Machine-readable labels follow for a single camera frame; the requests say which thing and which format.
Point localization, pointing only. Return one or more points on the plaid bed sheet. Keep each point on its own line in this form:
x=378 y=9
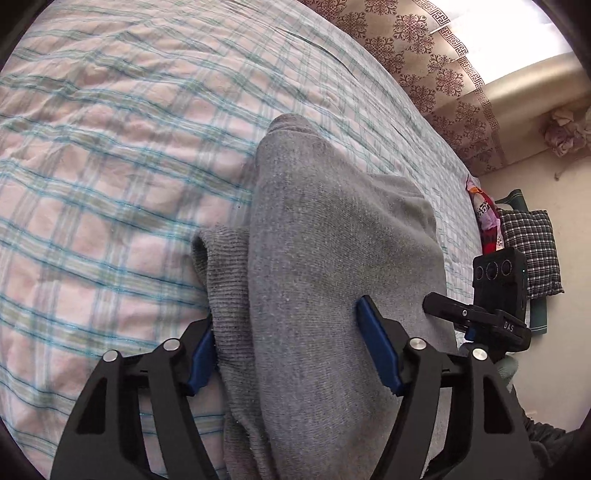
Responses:
x=115 y=161

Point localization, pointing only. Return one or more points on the brown patterned curtain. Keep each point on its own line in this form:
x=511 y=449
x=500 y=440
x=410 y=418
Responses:
x=415 y=60

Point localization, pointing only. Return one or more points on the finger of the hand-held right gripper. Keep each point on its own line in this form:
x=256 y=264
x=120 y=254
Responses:
x=455 y=311
x=471 y=334

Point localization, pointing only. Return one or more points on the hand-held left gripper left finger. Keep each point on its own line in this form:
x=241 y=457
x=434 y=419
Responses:
x=203 y=353

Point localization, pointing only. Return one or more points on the dried flower bunch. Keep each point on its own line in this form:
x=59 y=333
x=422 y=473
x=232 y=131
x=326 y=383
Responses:
x=565 y=131

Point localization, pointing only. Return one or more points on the grey knit sweater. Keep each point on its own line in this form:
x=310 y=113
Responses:
x=323 y=254

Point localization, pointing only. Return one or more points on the red floral quilt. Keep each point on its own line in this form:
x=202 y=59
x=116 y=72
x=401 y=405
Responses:
x=487 y=221

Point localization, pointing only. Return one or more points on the dark plaid pillow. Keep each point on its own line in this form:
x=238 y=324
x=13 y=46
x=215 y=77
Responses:
x=531 y=249

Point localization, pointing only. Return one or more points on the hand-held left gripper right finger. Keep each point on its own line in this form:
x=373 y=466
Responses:
x=378 y=341

